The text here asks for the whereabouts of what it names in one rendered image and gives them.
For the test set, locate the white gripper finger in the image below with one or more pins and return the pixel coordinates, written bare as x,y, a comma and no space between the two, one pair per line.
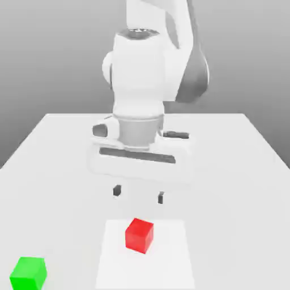
160,197
117,190

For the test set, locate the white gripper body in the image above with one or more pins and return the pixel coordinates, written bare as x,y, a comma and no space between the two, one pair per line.
138,168

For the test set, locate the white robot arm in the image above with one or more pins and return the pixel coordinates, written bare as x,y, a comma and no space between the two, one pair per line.
138,79

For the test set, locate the small red cube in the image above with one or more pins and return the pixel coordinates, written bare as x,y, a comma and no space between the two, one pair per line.
138,235

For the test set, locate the small green cube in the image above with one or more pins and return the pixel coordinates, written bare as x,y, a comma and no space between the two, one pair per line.
28,273

